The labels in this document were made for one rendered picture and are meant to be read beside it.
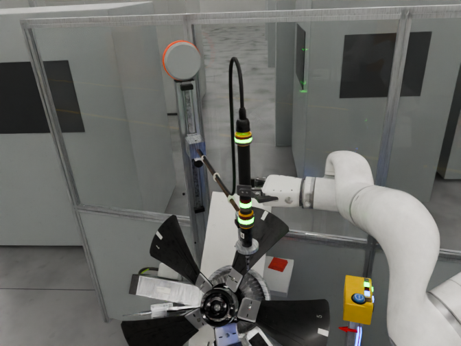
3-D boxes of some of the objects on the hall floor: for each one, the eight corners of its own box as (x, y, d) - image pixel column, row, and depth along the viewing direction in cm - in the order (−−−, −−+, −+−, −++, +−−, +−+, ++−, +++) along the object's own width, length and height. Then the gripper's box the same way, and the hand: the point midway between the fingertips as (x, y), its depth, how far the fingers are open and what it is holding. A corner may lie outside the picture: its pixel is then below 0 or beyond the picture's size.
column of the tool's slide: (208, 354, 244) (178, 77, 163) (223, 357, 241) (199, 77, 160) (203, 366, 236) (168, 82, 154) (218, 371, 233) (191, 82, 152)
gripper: (309, 165, 104) (245, 160, 108) (303, 195, 89) (230, 188, 94) (309, 189, 107) (247, 183, 112) (302, 222, 93) (231, 213, 98)
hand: (245, 186), depth 103 cm, fingers closed on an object, 4 cm apart
